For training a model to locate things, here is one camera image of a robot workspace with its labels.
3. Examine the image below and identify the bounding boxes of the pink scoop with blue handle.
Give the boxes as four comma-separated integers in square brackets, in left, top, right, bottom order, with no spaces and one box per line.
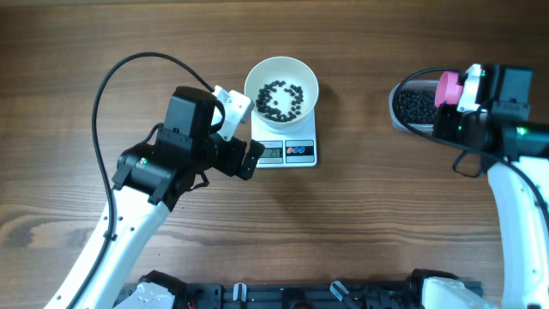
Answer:
[434,71,463,108]

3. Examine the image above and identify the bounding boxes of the clear container of black beans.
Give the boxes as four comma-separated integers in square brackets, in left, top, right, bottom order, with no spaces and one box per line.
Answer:
[389,80,438,135]

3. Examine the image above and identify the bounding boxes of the black beans in bowl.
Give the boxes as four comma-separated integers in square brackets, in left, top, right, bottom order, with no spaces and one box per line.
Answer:
[256,80,305,123]

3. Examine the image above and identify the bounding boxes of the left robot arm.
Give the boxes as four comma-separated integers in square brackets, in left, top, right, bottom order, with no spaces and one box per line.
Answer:
[47,87,264,308]

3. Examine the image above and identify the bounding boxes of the black left camera cable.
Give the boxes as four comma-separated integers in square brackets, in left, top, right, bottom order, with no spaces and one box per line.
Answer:
[63,51,215,309]

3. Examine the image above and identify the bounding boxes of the white digital kitchen scale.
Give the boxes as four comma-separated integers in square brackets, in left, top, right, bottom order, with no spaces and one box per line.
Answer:
[251,111,318,169]

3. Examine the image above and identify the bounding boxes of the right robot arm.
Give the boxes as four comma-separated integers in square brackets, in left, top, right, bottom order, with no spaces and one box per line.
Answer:
[426,64,548,308]

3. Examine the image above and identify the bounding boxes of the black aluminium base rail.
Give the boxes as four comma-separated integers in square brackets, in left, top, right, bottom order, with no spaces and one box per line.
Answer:
[181,281,420,309]

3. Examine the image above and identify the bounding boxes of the white plastic bowl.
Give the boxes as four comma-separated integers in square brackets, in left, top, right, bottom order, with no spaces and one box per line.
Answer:
[244,56,319,130]

